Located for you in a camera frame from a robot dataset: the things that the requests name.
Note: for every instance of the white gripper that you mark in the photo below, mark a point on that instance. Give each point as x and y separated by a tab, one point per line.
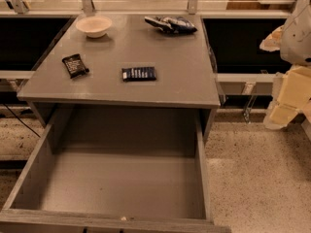
297	44

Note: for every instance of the dark blue rxbar blueberry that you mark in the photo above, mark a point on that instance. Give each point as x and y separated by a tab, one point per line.
138	74

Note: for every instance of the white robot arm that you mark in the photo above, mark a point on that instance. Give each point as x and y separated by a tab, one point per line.
293	41

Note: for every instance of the open grey top drawer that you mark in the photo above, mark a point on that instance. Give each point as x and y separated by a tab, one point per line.
100	169

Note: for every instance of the blue chip bag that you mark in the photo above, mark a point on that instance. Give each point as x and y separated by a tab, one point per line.
172	25

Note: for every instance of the grey cabinet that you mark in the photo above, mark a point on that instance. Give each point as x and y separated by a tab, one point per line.
184	75

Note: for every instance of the white bowl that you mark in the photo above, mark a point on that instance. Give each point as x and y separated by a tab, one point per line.
94	27

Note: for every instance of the black snack bar wrapper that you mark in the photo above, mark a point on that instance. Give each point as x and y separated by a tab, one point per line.
75	66

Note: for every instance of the metal bracket under rail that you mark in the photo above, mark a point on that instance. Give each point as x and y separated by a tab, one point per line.
247	90

